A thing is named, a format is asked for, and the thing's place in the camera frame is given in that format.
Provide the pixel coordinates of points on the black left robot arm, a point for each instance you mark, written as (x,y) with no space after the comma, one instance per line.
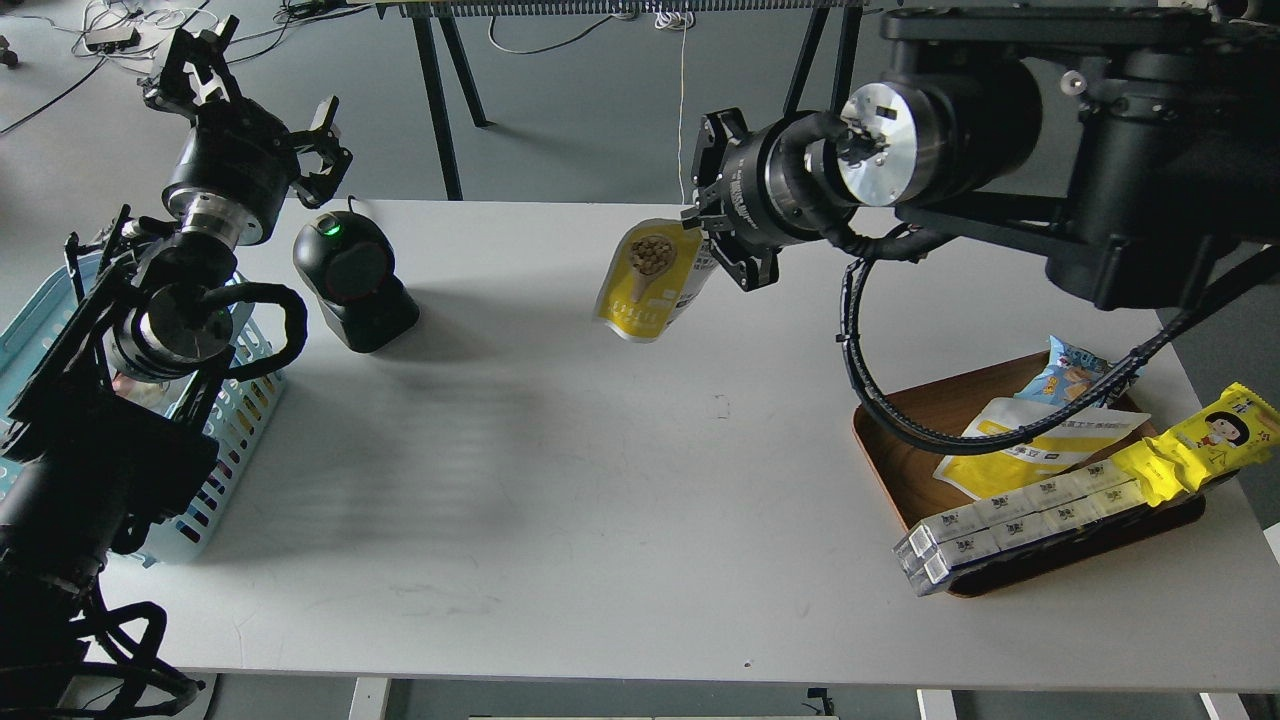
(108,429)

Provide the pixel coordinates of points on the white boxed snack pack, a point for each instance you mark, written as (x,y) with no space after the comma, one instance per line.
(995,533)

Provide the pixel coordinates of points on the black background table frame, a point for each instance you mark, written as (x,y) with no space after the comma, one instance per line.
(600,101)

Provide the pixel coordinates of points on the yellow white snack pouch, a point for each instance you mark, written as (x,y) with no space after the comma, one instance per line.
(1054,452)

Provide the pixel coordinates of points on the black barcode scanner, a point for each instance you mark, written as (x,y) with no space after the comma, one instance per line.
(347,261)

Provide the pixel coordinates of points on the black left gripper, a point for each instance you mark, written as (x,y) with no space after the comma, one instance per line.
(236,150)

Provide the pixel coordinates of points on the blue snack packet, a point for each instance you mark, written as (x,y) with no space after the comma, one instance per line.
(1070,372)

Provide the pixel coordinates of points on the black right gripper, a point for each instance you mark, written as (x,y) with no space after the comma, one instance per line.
(729,173)

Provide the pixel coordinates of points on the yellow cartoon snack bag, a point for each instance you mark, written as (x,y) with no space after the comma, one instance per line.
(1238,430)

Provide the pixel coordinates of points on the yellow nut snack pouch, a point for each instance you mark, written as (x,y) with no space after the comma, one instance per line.
(657,270)

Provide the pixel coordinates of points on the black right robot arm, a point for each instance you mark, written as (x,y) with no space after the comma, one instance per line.
(1134,149)

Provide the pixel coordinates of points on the light blue plastic basket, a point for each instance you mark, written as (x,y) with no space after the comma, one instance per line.
(237,421)

